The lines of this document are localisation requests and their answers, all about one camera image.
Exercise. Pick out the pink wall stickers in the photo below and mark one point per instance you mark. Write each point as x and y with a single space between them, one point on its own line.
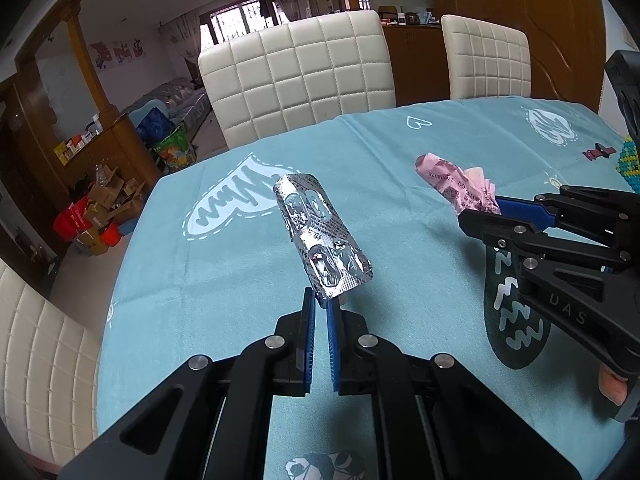
117 52

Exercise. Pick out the wide white quilted chair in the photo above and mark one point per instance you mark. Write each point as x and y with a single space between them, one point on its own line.
300 75

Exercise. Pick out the cream quilted chair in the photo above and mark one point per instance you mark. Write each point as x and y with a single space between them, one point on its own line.
45 360

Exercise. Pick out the pink paper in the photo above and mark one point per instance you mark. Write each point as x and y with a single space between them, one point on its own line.
450 180

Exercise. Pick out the silver blister pack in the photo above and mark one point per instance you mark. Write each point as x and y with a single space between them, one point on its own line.
322 240

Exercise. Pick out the grey sofa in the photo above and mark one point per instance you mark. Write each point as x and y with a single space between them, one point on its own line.
175 97

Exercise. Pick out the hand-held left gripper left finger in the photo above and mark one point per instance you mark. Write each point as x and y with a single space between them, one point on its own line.
307 350

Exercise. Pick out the brown wooden door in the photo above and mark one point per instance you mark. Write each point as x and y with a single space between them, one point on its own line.
545 25

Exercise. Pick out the blue cushion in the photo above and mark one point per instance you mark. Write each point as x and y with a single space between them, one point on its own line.
154 125

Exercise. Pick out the narrow white quilted chair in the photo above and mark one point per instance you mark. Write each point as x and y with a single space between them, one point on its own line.
487 57

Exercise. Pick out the dark hair clip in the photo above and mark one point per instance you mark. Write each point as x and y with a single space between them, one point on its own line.
599 151

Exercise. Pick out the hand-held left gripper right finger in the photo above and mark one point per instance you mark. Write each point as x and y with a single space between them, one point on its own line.
334 350

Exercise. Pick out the pile of cardboard boxes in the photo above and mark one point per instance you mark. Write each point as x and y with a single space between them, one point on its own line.
105 210

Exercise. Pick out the assorted small bottles and boxes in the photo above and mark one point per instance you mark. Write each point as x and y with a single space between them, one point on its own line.
80 142

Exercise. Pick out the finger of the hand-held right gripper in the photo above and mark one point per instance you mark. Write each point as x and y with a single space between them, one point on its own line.
500 230
520 210

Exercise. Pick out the colourful woven bag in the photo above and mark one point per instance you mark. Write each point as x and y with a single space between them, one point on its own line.
174 150

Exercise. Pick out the orange bucket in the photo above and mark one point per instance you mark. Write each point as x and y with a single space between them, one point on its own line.
111 234

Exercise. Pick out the black object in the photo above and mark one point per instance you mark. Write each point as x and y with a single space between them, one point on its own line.
625 95

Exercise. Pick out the barred window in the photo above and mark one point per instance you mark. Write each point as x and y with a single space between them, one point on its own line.
240 20

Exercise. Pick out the person's right hand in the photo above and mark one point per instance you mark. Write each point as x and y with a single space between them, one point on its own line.
612 385

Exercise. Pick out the white standing air conditioner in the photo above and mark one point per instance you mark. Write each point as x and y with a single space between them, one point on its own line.
303 7

